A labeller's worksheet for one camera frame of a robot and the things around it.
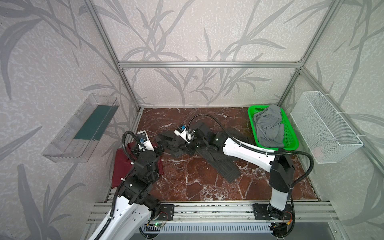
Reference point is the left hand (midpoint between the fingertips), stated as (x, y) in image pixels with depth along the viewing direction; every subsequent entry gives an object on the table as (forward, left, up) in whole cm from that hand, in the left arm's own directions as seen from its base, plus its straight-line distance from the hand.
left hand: (151, 133), depth 69 cm
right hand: (+1, -12, -9) cm, 15 cm away
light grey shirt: (+21, -71, -25) cm, 79 cm away
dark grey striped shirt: (-4, -40, -29) cm, 50 cm away
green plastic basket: (+12, -82, -24) cm, 86 cm away
